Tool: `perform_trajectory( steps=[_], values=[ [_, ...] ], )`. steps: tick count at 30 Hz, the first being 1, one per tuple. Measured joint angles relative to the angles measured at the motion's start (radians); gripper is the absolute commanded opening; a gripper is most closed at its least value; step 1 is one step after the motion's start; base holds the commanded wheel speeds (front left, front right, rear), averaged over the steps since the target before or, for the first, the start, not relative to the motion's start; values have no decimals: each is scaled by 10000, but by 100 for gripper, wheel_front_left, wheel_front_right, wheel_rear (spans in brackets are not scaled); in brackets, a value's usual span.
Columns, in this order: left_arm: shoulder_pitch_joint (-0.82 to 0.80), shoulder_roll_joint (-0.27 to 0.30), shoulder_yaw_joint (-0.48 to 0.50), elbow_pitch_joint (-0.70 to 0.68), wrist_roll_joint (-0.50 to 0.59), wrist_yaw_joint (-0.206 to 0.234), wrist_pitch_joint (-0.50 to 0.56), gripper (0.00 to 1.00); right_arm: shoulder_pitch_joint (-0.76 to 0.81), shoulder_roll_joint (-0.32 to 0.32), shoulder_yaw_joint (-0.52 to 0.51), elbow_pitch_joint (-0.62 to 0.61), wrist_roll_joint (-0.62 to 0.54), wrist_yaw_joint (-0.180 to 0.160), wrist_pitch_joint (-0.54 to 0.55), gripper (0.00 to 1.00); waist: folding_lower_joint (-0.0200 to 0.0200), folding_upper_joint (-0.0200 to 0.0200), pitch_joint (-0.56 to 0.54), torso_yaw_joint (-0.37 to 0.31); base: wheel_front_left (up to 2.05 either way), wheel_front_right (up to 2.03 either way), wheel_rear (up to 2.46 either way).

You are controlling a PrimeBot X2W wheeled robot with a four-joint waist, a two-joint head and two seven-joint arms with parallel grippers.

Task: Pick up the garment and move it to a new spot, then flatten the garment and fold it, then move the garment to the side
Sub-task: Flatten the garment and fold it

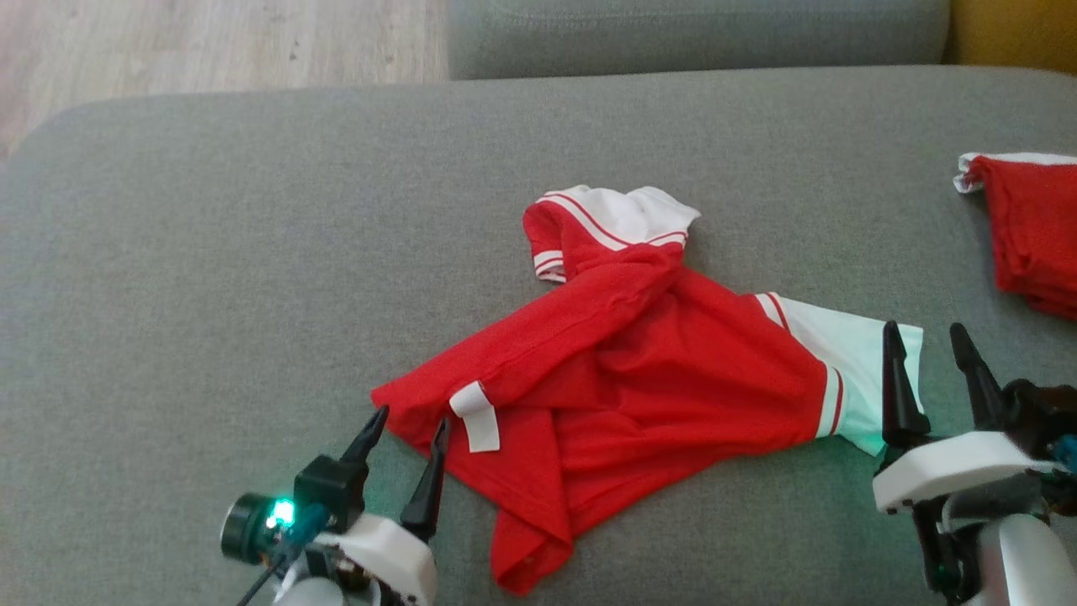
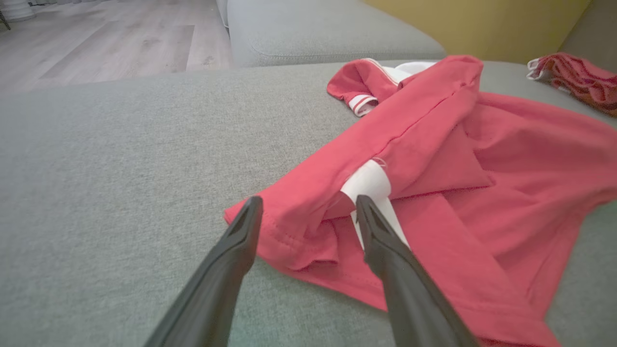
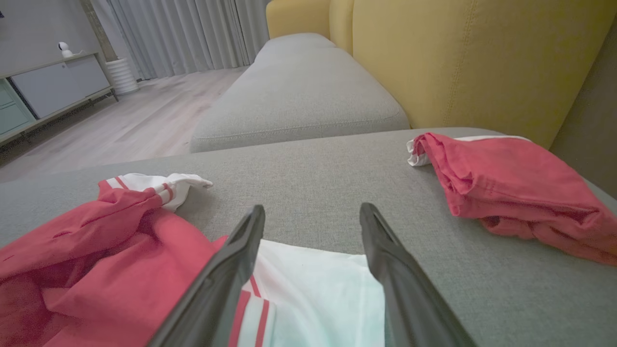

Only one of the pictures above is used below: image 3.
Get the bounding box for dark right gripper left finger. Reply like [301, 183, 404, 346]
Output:
[147, 205, 266, 347]

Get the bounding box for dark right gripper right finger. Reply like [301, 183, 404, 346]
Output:
[359, 202, 478, 347]

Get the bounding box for red white numbered jersey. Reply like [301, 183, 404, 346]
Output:
[0, 173, 386, 347]

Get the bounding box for red shorts white waistband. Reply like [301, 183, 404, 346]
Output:
[406, 132, 617, 267]

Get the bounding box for large grey sofa seat cushion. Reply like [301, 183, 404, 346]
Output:
[0, 127, 617, 347]

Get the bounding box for small grey sofa seat cushion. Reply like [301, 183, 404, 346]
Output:
[189, 33, 410, 153]

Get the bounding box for white ribbed round pot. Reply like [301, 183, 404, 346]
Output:
[105, 58, 139, 95]

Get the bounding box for yellow sofa back cushion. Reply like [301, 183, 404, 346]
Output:
[266, 0, 333, 40]
[352, 0, 617, 149]

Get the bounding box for grey pleated curtain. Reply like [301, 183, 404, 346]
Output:
[89, 0, 270, 80]

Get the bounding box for grey low sideboard cabinet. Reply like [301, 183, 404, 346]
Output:
[0, 51, 119, 145]

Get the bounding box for brown wooden trunk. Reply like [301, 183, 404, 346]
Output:
[80, 0, 119, 62]

